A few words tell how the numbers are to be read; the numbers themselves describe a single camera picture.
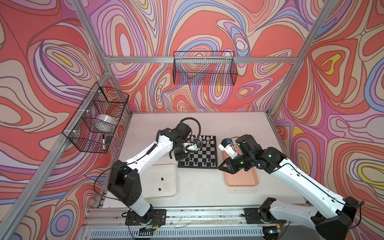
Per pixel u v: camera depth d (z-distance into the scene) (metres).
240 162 0.59
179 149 0.68
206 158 0.93
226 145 0.64
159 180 0.86
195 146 0.73
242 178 0.86
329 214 0.39
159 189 0.82
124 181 0.43
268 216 0.64
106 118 0.74
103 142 0.72
